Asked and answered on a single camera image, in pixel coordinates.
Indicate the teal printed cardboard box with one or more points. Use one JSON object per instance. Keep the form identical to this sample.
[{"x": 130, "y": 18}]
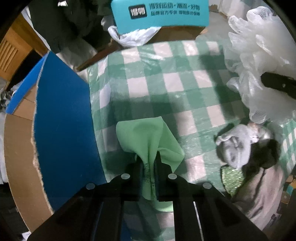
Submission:
[{"x": 134, "y": 15}]

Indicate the black fuzzy sock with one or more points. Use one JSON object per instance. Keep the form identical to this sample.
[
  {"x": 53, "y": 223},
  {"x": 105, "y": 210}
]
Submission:
[{"x": 264, "y": 154}]

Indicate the blue cardboard storage box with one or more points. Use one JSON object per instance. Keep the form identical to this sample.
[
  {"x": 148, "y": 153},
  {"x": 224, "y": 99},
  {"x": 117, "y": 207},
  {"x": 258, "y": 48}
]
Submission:
[{"x": 50, "y": 149}]

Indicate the grey blue sock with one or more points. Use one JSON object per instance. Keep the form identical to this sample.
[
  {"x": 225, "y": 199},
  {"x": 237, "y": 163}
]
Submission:
[{"x": 235, "y": 145}]

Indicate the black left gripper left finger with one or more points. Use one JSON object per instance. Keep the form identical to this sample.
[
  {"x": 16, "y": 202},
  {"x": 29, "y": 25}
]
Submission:
[{"x": 95, "y": 212}]

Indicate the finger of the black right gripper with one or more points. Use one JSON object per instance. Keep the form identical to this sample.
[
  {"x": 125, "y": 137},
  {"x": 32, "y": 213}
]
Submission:
[{"x": 279, "y": 82}]

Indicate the grey brown knit garment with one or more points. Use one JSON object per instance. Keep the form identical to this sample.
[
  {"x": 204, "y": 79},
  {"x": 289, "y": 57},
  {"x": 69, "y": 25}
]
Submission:
[{"x": 259, "y": 198}]

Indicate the wooden louvered cabinet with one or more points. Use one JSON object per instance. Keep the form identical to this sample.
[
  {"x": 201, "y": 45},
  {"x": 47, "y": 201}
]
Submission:
[{"x": 18, "y": 42}]

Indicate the light green cloth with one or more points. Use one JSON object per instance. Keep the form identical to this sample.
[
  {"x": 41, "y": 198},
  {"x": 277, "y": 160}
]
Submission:
[{"x": 145, "y": 137}]

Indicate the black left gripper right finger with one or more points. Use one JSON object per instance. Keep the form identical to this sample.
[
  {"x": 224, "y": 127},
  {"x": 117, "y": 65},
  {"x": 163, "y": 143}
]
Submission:
[{"x": 201, "y": 212}]

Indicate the dark hanging jacket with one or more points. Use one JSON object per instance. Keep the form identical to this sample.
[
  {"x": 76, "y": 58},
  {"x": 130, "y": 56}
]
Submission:
[{"x": 60, "y": 23}]

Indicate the white plastic bag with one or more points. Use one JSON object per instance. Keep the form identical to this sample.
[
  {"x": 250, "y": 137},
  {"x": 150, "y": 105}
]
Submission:
[{"x": 135, "y": 38}]

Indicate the green white checkered tablecloth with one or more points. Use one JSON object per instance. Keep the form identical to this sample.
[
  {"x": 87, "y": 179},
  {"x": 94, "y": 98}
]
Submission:
[{"x": 185, "y": 82}]

